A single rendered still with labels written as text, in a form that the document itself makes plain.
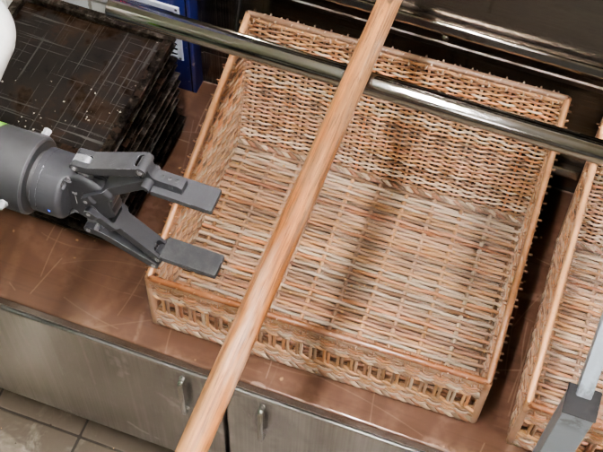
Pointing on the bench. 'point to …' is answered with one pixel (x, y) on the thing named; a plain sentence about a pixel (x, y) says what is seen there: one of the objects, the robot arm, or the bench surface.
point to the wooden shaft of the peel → (286, 235)
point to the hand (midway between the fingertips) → (208, 233)
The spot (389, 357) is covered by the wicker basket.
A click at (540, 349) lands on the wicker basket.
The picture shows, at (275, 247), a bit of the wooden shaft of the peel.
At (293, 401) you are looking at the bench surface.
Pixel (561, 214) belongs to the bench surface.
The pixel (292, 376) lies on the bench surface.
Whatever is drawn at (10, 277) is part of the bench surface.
